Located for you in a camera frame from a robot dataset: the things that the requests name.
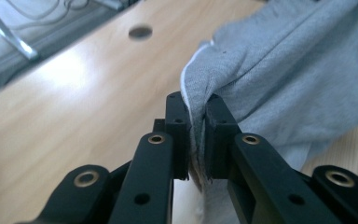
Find white desk frame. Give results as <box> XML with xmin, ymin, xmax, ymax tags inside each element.
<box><xmin>0</xmin><ymin>0</ymin><xmax>131</xmax><ymax>62</ymax></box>

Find tangle of cables under desk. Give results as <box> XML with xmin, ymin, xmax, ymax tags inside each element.
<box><xmin>5</xmin><ymin>0</ymin><xmax>91</xmax><ymax>30</ymax></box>

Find grey shorts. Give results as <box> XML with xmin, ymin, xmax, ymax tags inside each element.
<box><xmin>171</xmin><ymin>0</ymin><xmax>358</xmax><ymax>224</ymax></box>

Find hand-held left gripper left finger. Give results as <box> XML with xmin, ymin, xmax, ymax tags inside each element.
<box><xmin>153</xmin><ymin>91</ymin><xmax>190</xmax><ymax>181</ymax></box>

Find dark round table hole cover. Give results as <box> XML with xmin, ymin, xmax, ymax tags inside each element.
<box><xmin>128</xmin><ymin>24</ymin><xmax>154</xmax><ymax>41</ymax></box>

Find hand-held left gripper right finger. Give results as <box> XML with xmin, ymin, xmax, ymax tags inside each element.
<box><xmin>204</xmin><ymin>93</ymin><xmax>242</xmax><ymax>180</ymax></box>

